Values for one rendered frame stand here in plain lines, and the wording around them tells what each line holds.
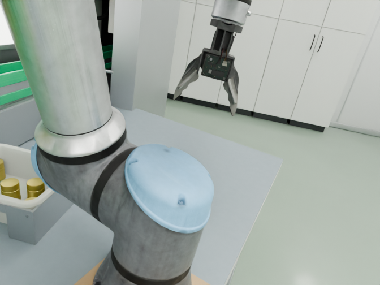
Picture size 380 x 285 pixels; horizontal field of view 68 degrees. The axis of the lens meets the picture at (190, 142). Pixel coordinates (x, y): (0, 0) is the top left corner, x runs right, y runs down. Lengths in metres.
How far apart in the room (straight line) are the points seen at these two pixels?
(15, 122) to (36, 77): 0.62
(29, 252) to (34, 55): 0.41
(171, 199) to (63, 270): 0.32
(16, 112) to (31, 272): 0.49
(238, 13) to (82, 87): 0.40
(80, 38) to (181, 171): 0.18
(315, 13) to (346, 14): 0.35
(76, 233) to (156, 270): 0.31
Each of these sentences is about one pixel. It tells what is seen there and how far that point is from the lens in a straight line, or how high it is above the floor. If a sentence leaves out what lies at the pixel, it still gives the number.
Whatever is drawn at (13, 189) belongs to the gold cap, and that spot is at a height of 0.81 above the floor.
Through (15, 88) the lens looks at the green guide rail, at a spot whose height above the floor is 0.92.
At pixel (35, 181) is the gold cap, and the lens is 0.70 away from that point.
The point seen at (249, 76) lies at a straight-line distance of 3.98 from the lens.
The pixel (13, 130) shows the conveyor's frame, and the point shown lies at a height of 0.81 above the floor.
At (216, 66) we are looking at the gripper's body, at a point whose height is 1.10.
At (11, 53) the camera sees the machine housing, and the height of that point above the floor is 0.96.
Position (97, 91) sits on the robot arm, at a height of 1.10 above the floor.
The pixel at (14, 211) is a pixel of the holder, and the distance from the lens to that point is 0.62.
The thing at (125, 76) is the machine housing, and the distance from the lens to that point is 1.29.
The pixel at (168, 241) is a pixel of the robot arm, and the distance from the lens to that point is 0.35.
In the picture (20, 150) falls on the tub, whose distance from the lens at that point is 0.77.
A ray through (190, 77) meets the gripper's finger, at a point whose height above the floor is 1.06.
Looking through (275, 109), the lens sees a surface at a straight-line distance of 4.11.
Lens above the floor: 1.20
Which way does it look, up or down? 24 degrees down
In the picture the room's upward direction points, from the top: 11 degrees clockwise
